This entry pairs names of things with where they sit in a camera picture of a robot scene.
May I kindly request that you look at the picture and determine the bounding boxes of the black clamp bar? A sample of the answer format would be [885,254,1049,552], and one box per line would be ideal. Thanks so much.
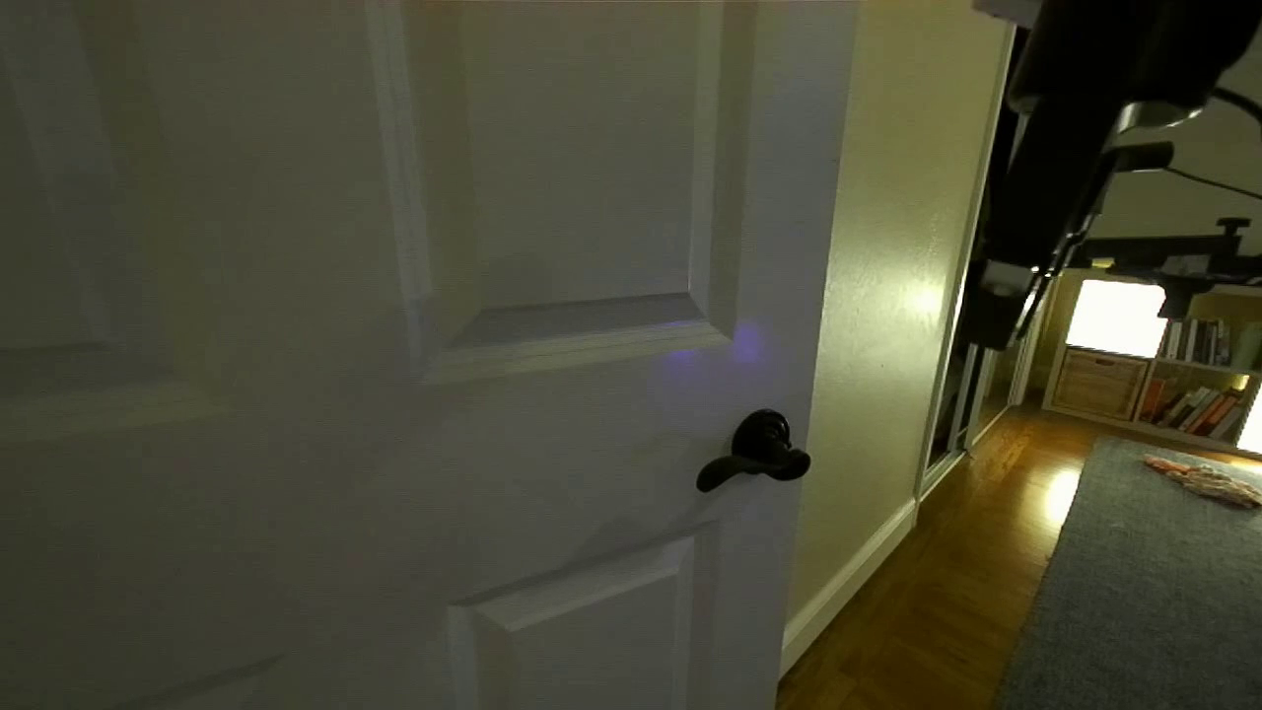
[1069,218,1262,319]

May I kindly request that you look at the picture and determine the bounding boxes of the white bookshelf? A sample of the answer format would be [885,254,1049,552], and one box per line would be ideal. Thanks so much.
[1042,270,1262,459]

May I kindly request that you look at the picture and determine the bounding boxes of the mirrored sliding closet door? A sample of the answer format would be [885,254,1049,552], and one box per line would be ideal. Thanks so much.
[921,22,1048,476]

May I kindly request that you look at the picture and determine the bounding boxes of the orange crumpled cloth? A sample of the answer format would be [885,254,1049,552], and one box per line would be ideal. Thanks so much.
[1143,453,1262,511]

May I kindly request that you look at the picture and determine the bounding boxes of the row of books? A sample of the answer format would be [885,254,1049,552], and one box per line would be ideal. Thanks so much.
[1157,318,1235,369]
[1134,379,1250,442]

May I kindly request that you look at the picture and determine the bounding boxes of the grey rug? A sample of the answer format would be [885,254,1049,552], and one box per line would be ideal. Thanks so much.
[990,436,1262,710]

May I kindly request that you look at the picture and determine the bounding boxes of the black lever door handle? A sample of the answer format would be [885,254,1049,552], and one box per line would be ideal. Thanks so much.
[695,408,812,495]

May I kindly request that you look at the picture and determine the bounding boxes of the wicker storage basket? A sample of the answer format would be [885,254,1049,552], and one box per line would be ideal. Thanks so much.
[1052,348,1152,421]

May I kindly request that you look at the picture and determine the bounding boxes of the white panel door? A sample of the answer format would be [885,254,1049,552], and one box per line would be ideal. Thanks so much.
[0,0,861,710]

